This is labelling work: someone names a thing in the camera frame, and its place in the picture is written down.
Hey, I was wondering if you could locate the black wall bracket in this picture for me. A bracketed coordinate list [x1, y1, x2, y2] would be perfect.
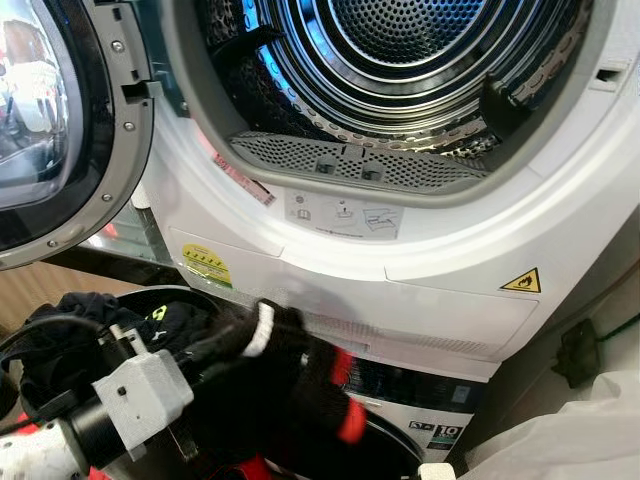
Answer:
[554, 319, 602, 390]

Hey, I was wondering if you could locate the grey lint filter grille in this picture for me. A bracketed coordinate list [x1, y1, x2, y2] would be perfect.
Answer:
[228, 130, 492, 197]

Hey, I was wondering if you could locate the round glass dryer door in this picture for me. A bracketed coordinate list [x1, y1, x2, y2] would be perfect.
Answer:
[0, 0, 157, 272]

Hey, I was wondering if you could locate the yellow triangle warning sticker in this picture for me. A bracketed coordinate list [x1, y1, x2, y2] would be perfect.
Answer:
[500, 267, 543, 295]

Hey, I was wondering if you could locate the black drum paddle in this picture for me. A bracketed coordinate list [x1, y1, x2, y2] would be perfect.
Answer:
[478, 75, 534, 140]
[209, 25, 287, 74]

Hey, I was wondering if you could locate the white cloth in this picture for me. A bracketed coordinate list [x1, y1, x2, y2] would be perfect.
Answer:
[464, 374, 640, 480]

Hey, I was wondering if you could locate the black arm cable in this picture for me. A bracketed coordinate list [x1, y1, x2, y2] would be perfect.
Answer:
[0, 312, 113, 363]

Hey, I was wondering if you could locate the green cable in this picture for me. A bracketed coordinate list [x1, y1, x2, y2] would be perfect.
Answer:
[597, 314, 640, 343]

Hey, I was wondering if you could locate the perforated steel dryer drum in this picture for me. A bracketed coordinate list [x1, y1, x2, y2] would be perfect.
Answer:
[195, 0, 593, 167]

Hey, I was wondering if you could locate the yellow oval sticker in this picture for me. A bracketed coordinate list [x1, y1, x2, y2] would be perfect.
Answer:
[180, 243, 234, 290]

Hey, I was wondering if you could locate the red label strip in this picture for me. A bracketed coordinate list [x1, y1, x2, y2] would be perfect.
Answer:
[212, 154, 275, 207]

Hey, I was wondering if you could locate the shiny metal panel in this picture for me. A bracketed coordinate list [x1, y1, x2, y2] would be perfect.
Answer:
[78, 204, 178, 288]

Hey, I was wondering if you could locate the small white block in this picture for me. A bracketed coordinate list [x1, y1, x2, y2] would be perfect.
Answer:
[419, 462, 457, 480]

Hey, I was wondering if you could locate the black clothes pile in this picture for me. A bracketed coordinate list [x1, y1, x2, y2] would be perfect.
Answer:
[0, 288, 223, 421]

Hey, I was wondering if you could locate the white tumble dryer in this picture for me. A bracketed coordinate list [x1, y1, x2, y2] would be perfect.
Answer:
[130, 0, 640, 383]

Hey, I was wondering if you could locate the black garment red white trim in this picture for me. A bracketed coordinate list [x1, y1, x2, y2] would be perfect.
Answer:
[188, 299, 373, 473]

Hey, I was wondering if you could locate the grey instruction sticker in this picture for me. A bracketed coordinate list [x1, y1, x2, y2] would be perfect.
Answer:
[284, 189, 405, 242]

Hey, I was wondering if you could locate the red plastic stool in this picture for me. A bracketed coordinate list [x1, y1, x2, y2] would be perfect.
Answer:
[196, 454, 273, 480]

